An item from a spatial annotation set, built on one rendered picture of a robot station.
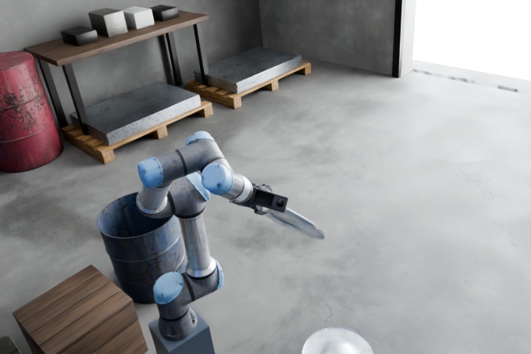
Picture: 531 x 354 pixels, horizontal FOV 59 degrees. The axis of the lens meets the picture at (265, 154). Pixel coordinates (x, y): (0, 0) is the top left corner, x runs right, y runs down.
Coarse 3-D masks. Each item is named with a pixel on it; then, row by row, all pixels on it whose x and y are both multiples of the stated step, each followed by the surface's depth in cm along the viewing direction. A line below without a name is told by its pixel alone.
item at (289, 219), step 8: (272, 216) 165; (280, 216) 161; (288, 216) 151; (296, 216) 145; (288, 224) 165; (296, 224) 161; (304, 224) 151; (312, 224) 147; (304, 232) 163; (312, 232) 156; (320, 232) 150
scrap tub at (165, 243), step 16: (112, 208) 264; (128, 208) 272; (96, 224) 246; (112, 224) 266; (128, 224) 275; (144, 224) 280; (160, 224) 281; (176, 224) 254; (112, 240) 238; (128, 240) 236; (144, 240) 237; (160, 240) 243; (176, 240) 254; (112, 256) 247; (128, 256) 241; (144, 256) 242; (160, 256) 247; (176, 256) 257; (128, 272) 248; (144, 272) 247; (160, 272) 251; (176, 272) 260; (128, 288) 257; (144, 288) 254
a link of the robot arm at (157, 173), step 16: (144, 160) 121; (160, 160) 121; (176, 160) 122; (144, 176) 119; (160, 176) 120; (176, 176) 123; (144, 192) 137; (160, 192) 131; (144, 208) 149; (160, 208) 151
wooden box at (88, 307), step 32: (64, 288) 226; (96, 288) 224; (32, 320) 210; (64, 320) 209; (96, 320) 207; (128, 320) 218; (32, 352) 226; (64, 352) 196; (96, 352) 209; (128, 352) 223
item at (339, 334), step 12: (312, 336) 204; (324, 336) 204; (336, 336) 203; (348, 336) 203; (360, 336) 202; (312, 348) 199; (324, 348) 198; (336, 348) 197; (348, 348) 197; (360, 348) 197
